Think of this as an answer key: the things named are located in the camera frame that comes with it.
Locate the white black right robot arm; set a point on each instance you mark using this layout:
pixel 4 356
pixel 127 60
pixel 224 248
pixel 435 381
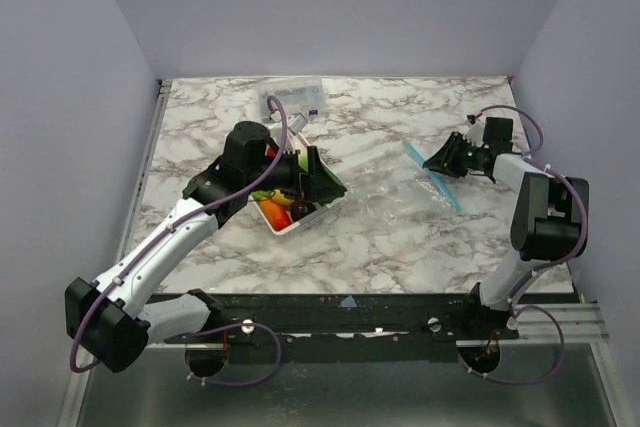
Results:
pixel 550 221

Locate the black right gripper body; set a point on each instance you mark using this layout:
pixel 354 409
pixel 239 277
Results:
pixel 463 158

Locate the orange red toy mango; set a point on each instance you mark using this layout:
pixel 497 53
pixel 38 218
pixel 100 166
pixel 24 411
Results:
pixel 276 215

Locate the dark purple toy mangosteen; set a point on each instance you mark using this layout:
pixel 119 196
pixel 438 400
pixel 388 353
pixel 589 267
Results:
pixel 300 209

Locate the aluminium side rail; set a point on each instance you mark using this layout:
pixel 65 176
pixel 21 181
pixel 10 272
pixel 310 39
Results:
pixel 143 171

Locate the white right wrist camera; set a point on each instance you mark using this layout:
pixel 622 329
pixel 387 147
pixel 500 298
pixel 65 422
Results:
pixel 475 132

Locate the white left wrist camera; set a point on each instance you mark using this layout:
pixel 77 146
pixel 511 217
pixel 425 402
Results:
pixel 296 123

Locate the aluminium front rail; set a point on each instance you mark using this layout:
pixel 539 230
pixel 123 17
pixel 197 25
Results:
pixel 581 323

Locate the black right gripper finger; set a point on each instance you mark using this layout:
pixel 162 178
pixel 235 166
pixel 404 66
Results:
pixel 447 154
pixel 452 169

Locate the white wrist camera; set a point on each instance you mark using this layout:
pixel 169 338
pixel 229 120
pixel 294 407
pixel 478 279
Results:
pixel 475 132
pixel 296 123

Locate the clear zip top bag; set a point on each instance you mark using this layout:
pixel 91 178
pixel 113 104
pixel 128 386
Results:
pixel 393 190

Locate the yellow toy banana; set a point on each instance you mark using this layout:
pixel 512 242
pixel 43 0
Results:
pixel 280 198

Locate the white perforated plastic basket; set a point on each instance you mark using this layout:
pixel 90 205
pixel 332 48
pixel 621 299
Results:
pixel 298 143

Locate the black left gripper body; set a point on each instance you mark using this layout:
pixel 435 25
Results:
pixel 305 182

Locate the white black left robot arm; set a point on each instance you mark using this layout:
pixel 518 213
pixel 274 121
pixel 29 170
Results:
pixel 110 316

